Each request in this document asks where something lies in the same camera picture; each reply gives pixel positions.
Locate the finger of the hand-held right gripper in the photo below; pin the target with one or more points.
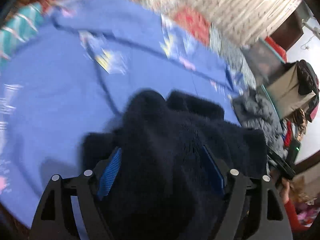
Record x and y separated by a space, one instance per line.
281 165

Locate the pink printed cloth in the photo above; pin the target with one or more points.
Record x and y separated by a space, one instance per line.
306 215

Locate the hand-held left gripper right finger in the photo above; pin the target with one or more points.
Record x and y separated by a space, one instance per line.
212 171

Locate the pile of dark clothes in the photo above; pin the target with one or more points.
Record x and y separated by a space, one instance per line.
306 77

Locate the grey fuzzy garment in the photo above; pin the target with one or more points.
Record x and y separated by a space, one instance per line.
257 115

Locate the person's right hand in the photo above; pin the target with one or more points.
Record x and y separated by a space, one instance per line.
285 190

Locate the blue printed bedsheet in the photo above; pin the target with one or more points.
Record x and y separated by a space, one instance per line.
62 92

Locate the person's right forearm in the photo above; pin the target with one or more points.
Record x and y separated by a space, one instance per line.
295 215

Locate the dark navy fleece garment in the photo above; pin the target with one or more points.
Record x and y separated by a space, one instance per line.
170 142

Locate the dark storage box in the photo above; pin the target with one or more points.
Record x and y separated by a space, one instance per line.
265 60

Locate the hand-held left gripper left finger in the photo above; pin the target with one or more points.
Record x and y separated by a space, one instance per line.
110 173

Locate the tan cardboard box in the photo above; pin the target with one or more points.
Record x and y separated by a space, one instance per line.
285 90

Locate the teal patterned cloth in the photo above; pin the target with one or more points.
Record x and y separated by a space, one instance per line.
20 27

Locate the dark wooden cabinet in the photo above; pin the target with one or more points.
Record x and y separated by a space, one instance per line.
287 32

